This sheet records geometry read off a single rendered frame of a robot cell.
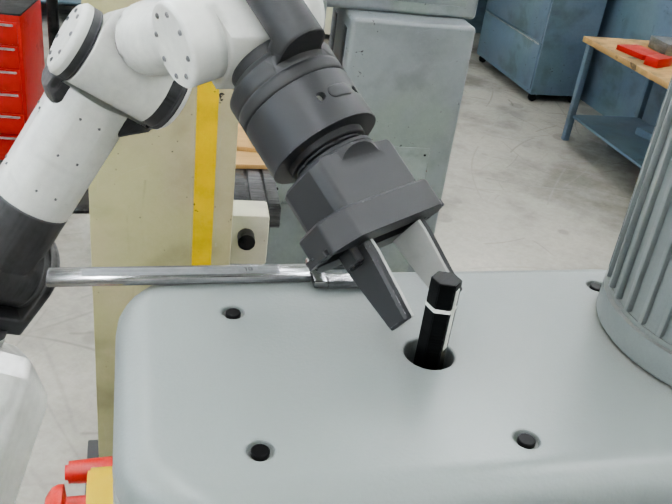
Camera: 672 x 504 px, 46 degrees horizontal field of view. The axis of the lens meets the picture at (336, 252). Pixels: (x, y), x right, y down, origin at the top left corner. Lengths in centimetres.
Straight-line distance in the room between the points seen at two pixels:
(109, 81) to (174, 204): 159
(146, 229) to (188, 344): 189
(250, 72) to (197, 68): 4
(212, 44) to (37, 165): 35
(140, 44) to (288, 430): 40
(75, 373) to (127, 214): 133
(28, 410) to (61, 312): 303
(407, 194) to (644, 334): 20
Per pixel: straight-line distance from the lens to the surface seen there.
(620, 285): 64
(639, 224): 62
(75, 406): 343
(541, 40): 787
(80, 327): 387
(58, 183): 89
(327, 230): 52
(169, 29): 60
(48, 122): 88
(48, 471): 318
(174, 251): 248
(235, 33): 58
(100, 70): 82
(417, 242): 58
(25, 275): 95
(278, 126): 56
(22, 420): 96
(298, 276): 63
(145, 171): 235
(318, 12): 63
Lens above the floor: 222
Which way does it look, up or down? 29 degrees down
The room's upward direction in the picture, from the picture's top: 8 degrees clockwise
